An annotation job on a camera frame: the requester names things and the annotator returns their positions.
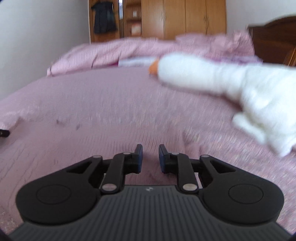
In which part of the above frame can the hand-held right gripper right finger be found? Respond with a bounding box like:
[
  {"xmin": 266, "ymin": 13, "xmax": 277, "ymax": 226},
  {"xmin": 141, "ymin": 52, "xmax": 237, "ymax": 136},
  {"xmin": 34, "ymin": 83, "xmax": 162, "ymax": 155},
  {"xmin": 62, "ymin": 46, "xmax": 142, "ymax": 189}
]
[{"xmin": 158, "ymin": 144, "xmax": 236, "ymax": 194}]

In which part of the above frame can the pink floral bedsheet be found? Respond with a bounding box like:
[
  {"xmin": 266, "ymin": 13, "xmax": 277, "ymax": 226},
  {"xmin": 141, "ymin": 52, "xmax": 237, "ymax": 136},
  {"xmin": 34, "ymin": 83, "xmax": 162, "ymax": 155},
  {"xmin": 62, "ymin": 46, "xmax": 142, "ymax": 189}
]
[{"xmin": 0, "ymin": 66, "xmax": 296, "ymax": 237}]

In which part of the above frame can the white goose plush toy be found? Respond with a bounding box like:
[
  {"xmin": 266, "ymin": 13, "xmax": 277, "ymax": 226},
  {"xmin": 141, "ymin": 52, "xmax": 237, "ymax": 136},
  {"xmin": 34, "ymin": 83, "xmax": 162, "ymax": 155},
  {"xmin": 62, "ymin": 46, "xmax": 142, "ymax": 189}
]
[{"xmin": 148, "ymin": 53, "xmax": 296, "ymax": 158}]

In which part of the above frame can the wooden wardrobe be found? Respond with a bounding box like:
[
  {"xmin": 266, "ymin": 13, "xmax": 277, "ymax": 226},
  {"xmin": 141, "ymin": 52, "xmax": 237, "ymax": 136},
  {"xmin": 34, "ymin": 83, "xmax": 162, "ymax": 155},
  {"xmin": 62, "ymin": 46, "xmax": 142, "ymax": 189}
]
[{"xmin": 88, "ymin": 0, "xmax": 227, "ymax": 44}]

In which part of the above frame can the dark hanging garment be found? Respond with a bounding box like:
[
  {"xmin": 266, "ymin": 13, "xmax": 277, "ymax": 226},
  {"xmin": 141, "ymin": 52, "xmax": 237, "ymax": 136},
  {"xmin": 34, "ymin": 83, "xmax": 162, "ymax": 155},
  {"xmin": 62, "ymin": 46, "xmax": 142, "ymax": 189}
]
[{"xmin": 91, "ymin": 2, "xmax": 117, "ymax": 35}]

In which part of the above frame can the pink checked quilt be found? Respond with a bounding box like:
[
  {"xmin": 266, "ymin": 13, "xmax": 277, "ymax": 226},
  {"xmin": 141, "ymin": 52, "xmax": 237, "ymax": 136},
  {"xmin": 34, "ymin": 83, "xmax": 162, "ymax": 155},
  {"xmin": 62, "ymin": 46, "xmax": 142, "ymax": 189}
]
[{"xmin": 47, "ymin": 30, "xmax": 263, "ymax": 77}]

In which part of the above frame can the white and magenta pillow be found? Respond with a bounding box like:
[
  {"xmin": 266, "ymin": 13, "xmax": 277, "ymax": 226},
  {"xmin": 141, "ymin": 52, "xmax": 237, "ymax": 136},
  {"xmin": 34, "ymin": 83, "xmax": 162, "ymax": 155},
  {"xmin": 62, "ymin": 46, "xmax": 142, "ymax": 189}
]
[{"xmin": 117, "ymin": 57, "xmax": 160, "ymax": 68}]

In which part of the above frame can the dark wooden headboard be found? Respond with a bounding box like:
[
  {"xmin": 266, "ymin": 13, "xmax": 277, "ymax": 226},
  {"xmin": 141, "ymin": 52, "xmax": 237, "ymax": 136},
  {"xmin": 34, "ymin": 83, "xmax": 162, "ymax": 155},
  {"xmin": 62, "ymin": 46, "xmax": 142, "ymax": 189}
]
[{"xmin": 248, "ymin": 16, "xmax": 296, "ymax": 68}]

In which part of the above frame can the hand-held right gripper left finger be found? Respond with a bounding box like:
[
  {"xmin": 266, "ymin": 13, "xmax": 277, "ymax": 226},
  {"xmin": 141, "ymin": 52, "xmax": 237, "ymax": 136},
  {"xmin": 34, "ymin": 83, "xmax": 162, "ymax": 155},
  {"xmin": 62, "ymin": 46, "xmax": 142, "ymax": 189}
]
[{"xmin": 66, "ymin": 144, "xmax": 144, "ymax": 194}]

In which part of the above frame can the pink knit cardigan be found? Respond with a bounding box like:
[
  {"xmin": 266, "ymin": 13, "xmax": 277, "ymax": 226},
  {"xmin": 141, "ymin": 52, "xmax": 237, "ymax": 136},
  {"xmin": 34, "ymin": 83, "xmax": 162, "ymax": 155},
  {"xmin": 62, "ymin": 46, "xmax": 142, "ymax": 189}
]
[{"xmin": 0, "ymin": 100, "xmax": 234, "ymax": 235}]

